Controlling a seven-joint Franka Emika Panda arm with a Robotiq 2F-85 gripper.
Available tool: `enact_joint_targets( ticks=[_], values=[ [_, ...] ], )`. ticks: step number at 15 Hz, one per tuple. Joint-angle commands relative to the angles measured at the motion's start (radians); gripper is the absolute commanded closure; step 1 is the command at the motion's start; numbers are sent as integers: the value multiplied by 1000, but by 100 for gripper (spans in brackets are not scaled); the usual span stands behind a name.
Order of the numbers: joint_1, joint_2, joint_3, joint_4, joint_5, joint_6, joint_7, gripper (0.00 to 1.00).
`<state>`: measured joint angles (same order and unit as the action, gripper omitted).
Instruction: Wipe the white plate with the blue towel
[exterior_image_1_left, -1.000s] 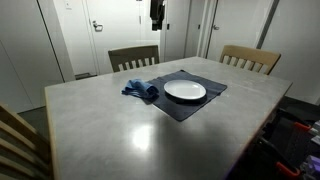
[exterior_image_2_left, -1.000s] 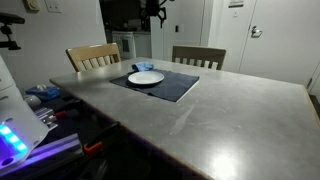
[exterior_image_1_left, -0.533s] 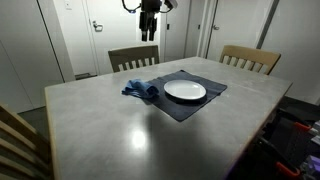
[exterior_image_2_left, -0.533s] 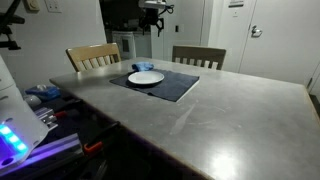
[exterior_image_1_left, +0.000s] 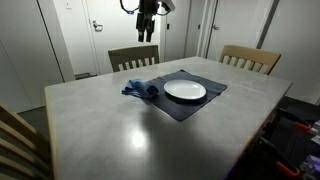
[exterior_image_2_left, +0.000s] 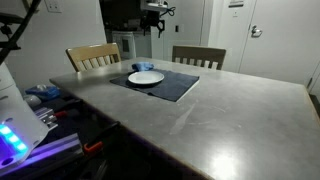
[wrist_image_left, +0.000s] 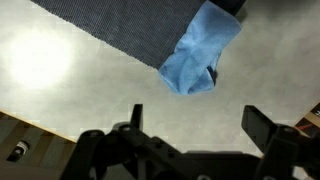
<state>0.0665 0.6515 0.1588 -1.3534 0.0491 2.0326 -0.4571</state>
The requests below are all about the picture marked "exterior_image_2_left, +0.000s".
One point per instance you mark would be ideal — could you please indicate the white round plate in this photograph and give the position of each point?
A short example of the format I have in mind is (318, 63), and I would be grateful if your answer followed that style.
(146, 77)

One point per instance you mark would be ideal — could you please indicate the blue cloth towel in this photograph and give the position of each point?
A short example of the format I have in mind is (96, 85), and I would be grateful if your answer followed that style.
(142, 66)

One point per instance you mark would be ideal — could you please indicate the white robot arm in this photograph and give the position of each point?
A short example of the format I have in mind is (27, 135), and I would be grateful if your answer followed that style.
(16, 126)

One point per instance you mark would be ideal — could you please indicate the dark blue placemat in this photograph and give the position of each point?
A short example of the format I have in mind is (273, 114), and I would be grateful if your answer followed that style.
(173, 87)

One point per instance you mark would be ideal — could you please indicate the dark brown wooden chair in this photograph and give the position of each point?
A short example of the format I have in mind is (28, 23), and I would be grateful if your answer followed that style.
(198, 53)

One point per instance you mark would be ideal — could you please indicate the white kitchen appliance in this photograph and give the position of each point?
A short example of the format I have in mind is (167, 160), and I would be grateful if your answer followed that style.
(124, 45)

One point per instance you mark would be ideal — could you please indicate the light wooden chair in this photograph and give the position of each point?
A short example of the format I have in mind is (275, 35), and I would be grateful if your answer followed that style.
(93, 53)

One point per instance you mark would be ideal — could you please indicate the door sign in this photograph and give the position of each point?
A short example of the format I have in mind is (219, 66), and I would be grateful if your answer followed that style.
(236, 3)

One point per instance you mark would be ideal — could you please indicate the white door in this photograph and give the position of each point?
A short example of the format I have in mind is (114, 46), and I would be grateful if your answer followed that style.
(286, 40)

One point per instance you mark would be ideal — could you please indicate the small black wall switch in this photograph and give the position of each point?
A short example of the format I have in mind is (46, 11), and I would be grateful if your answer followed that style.
(177, 28)

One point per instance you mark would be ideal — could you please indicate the aluminium rail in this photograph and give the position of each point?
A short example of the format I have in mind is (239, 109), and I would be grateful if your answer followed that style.
(50, 151)

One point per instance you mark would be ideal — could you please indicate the white wall outlet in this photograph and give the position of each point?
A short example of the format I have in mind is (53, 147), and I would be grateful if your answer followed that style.
(53, 5)

